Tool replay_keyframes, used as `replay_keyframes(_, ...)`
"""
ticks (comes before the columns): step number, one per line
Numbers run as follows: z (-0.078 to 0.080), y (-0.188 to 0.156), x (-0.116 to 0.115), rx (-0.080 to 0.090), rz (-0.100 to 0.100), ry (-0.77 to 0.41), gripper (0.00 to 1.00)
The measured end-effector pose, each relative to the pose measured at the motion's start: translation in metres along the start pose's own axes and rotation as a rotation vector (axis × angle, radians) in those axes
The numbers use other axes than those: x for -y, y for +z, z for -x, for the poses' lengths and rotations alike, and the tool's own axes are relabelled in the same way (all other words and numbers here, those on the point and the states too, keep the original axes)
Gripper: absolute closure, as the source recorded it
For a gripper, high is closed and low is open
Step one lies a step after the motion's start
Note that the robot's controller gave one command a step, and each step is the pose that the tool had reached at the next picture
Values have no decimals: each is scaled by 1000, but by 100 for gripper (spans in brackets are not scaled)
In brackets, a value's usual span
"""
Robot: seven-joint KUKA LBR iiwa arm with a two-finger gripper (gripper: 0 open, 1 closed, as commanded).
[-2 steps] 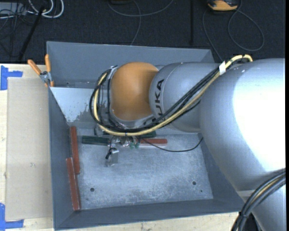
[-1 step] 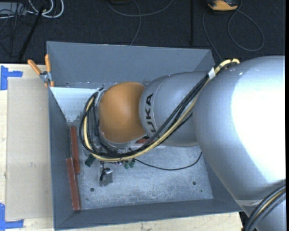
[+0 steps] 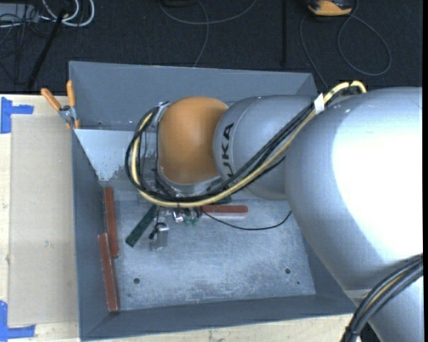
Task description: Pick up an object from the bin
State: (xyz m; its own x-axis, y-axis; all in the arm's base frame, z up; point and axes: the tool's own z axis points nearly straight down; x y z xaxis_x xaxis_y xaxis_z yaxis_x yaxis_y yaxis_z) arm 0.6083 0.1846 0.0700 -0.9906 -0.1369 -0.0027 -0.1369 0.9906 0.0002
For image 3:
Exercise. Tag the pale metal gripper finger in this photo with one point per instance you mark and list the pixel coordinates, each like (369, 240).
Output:
(178, 217)
(162, 238)

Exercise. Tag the dark green flat block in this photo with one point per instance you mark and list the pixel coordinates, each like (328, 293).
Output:
(140, 228)

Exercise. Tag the red-brown flat block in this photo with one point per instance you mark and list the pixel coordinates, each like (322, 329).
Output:
(228, 209)
(108, 276)
(111, 223)

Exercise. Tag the grey metal bin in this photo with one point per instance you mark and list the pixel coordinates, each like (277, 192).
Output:
(214, 273)

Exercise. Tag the brown cardboard board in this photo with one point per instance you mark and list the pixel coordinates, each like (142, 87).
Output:
(39, 208)

